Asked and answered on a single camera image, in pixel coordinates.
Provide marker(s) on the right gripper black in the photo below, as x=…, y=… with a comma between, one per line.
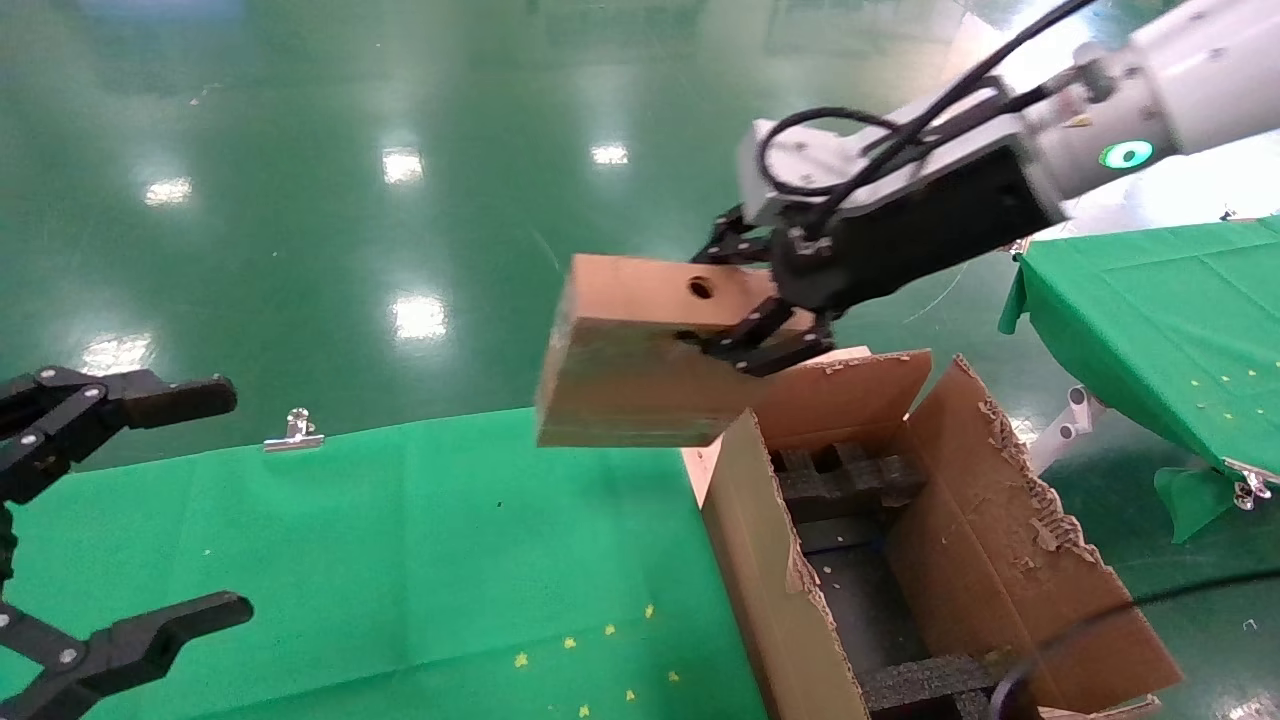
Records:
x=920, y=235

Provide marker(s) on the large open cardboard carton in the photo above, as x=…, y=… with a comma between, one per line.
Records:
x=1000, y=560

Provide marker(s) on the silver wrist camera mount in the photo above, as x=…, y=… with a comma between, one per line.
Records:
x=800, y=160

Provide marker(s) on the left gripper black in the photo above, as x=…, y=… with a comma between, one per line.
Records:
x=7, y=545

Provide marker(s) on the black foam insert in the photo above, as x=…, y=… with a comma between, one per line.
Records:
x=850, y=485
x=930, y=685

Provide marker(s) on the small brown cardboard box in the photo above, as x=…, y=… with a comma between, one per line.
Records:
x=620, y=370

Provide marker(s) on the white metal tube leg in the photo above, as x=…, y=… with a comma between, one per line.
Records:
x=1070, y=425

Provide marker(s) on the green table cloth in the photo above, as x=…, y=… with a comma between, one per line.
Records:
x=400, y=560

